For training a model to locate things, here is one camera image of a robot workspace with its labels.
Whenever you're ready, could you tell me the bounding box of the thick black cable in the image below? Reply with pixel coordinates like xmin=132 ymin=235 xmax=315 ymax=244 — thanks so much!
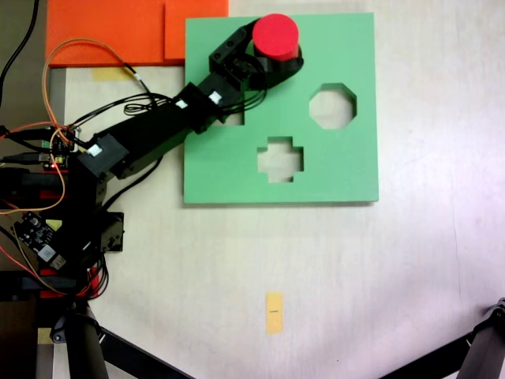
xmin=0 ymin=0 xmax=41 ymax=108

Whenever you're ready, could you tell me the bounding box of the green circuit board with wires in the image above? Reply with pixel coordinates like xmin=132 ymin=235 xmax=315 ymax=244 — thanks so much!
xmin=39 ymin=126 xmax=82 ymax=170

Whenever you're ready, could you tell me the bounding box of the green shape-hole board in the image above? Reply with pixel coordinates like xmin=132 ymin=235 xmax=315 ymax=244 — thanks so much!
xmin=183 ymin=12 xmax=380 ymax=206

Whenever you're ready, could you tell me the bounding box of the black USB plug cable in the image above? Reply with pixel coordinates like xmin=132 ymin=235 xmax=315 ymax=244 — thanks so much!
xmin=0 ymin=152 xmax=51 ymax=165
xmin=0 ymin=126 xmax=51 ymax=142

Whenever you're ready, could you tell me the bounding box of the large orange flat block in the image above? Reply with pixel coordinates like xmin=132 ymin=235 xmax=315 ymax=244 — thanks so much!
xmin=45 ymin=0 xmax=186 ymax=67

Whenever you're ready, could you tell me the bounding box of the black tripod leg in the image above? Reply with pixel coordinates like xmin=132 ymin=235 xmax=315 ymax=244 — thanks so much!
xmin=50 ymin=299 xmax=110 ymax=379
xmin=459 ymin=298 xmax=505 ymax=379

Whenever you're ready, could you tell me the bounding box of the long orange wire loop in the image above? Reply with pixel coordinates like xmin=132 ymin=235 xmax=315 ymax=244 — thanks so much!
xmin=41 ymin=37 xmax=131 ymax=131

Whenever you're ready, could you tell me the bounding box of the short orange wire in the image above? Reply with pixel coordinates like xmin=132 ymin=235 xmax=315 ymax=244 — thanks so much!
xmin=0 ymin=122 xmax=77 ymax=216

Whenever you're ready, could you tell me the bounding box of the yellow tape marker with line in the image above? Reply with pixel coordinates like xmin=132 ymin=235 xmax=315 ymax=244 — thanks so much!
xmin=264 ymin=291 xmax=285 ymax=336

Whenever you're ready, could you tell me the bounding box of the black circuit board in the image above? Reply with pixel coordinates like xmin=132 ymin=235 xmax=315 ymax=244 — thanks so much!
xmin=10 ymin=211 xmax=67 ymax=272

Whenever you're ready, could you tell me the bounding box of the red cylinder block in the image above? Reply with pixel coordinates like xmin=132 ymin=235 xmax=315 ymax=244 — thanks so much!
xmin=252 ymin=13 xmax=301 ymax=63

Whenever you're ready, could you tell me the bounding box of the long black twin wire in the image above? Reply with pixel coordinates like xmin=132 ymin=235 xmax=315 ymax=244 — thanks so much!
xmin=101 ymin=62 xmax=166 ymax=210

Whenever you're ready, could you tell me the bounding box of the black gripper motor wire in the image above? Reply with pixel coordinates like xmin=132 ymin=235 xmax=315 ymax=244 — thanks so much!
xmin=220 ymin=87 xmax=270 ymax=116

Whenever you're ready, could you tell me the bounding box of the yellow tape strip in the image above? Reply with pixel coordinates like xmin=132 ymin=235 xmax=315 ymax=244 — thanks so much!
xmin=92 ymin=66 xmax=137 ymax=82

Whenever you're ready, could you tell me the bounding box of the black tripod strut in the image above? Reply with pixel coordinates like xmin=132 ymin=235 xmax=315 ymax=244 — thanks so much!
xmin=98 ymin=326 xmax=196 ymax=379
xmin=378 ymin=333 xmax=474 ymax=379

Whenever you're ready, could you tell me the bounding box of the black base wire loop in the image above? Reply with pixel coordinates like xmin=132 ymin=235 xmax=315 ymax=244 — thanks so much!
xmin=92 ymin=254 xmax=110 ymax=298

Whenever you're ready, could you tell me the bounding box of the thin black arm wire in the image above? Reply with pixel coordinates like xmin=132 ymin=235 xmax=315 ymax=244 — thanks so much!
xmin=72 ymin=92 xmax=179 ymax=128

